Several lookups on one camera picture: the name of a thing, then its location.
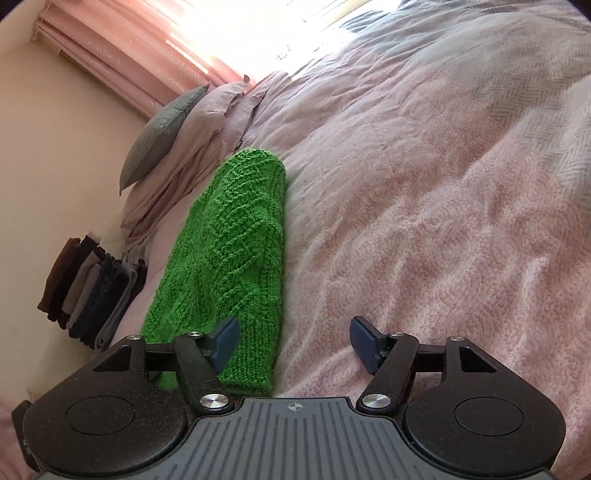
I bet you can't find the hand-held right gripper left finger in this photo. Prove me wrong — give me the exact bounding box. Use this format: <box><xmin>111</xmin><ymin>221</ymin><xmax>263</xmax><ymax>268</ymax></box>
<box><xmin>91</xmin><ymin>317</ymin><xmax>241</xmax><ymax>414</ymax></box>

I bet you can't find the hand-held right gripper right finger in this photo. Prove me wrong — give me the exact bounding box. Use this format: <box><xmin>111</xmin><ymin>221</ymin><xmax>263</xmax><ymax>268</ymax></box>
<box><xmin>349</xmin><ymin>316</ymin><xmax>499</xmax><ymax>411</ymax></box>

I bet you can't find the green knitted vest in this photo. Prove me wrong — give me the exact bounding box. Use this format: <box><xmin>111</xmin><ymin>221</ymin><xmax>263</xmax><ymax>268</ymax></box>
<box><xmin>141</xmin><ymin>147</ymin><xmax>287</xmax><ymax>398</ymax></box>

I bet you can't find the stack of folded clothes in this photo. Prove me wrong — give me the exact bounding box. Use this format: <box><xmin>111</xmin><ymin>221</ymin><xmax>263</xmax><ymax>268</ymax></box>
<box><xmin>37</xmin><ymin>232</ymin><xmax>149</xmax><ymax>352</ymax></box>

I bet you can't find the pink quilted blanket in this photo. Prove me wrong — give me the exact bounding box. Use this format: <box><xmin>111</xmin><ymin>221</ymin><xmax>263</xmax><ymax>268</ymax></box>
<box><xmin>117</xmin><ymin>0</ymin><xmax>591</xmax><ymax>480</ymax></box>

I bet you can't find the pink pillow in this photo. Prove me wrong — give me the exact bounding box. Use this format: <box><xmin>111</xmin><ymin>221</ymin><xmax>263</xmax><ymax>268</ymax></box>
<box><xmin>124</xmin><ymin>75</ymin><xmax>254</xmax><ymax>227</ymax></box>
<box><xmin>121</xmin><ymin>71</ymin><xmax>289</xmax><ymax>252</ymax></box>

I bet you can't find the grey pillow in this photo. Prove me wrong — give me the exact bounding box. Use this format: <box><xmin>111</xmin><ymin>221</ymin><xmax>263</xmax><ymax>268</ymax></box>
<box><xmin>119</xmin><ymin>82</ymin><xmax>211</xmax><ymax>196</ymax></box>

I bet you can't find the pink curtain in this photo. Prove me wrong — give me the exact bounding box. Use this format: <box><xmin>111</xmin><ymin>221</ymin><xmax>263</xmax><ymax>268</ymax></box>
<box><xmin>33</xmin><ymin>0</ymin><xmax>259</xmax><ymax>120</ymax></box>

